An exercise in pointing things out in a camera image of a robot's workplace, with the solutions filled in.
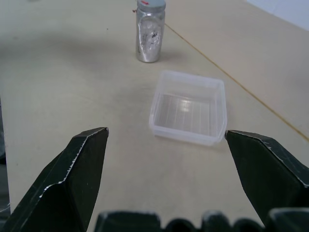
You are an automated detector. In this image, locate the grey plastic jar lid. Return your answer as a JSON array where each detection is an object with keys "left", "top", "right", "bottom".
[{"left": 137, "top": 0, "right": 167, "bottom": 12}]

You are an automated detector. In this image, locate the silver foil-wrapped jar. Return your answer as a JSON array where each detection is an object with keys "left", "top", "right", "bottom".
[{"left": 135, "top": 7, "right": 166, "bottom": 63}]

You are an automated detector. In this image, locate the clear plastic square container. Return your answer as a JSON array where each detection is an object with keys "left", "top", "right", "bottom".
[{"left": 148, "top": 70, "right": 228, "bottom": 147}]

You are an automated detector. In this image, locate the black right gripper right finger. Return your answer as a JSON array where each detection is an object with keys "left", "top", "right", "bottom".
[{"left": 224, "top": 130, "right": 309, "bottom": 228}]

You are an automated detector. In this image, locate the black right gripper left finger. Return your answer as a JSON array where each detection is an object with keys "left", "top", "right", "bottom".
[{"left": 1, "top": 127, "right": 110, "bottom": 232}]

